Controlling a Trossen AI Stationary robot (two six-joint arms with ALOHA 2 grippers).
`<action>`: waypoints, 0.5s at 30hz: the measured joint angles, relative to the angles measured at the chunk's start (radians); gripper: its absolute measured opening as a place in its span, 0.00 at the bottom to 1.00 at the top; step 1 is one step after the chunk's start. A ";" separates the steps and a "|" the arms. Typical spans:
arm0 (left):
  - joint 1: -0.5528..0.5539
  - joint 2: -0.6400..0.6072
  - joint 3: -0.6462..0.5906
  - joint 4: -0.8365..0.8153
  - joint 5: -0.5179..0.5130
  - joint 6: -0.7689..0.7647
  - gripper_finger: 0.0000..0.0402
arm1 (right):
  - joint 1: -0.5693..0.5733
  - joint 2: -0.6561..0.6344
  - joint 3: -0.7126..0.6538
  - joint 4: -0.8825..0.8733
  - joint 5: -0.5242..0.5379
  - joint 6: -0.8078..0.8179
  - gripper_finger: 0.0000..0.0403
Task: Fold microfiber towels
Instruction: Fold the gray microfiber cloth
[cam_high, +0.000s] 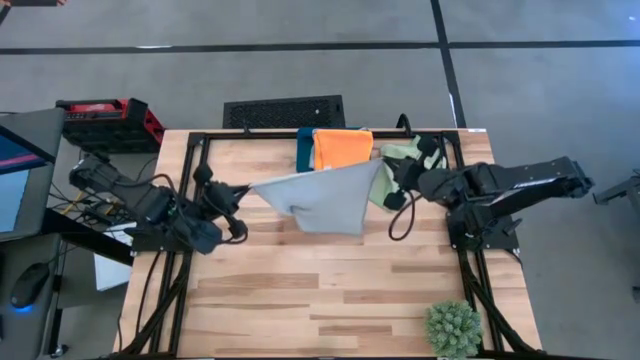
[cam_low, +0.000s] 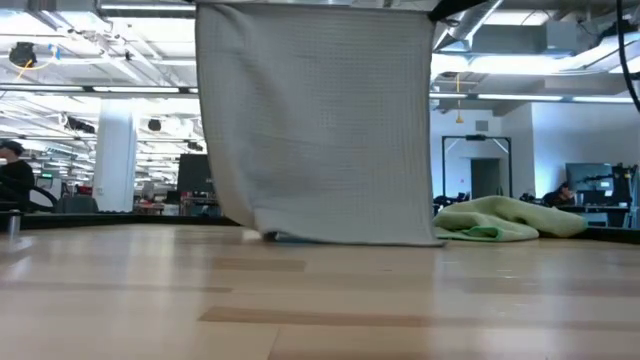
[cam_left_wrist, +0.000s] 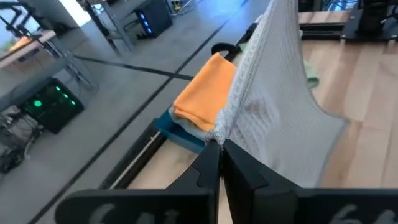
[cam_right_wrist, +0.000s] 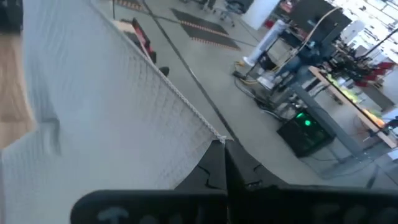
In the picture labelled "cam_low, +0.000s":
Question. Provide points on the black computer monitor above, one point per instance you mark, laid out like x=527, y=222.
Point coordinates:
x=195, y=172
x=590, y=177

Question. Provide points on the silver metal cylinder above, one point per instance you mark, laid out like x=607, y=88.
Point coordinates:
x=13, y=222

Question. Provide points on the black background robot arm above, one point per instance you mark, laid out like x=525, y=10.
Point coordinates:
x=447, y=201

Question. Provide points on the yellow ceiling pendant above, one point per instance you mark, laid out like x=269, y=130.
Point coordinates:
x=458, y=117

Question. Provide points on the grey door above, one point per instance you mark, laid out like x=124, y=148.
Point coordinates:
x=485, y=177

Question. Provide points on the white waffle-weave towel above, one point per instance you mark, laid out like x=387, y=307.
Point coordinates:
x=315, y=125

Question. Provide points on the ceiling light strip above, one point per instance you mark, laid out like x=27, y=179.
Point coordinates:
x=520, y=97
x=448, y=95
x=602, y=99
x=40, y=88
x=135, y=89

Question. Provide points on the green exit sign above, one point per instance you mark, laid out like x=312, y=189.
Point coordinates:
x=46, y=175

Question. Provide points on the black background station frame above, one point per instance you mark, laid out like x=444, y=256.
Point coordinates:
x=475, y=137

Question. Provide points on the light green microfiber towel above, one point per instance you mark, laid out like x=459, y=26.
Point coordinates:
x=500, y=217

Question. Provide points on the black ceiling speaker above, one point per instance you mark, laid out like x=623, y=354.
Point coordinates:
x=22, y=54

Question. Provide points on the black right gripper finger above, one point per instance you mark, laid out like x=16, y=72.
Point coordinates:
x=450, y=10

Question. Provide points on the person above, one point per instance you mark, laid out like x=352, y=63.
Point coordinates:
x=557, y=197
x=17, y=180

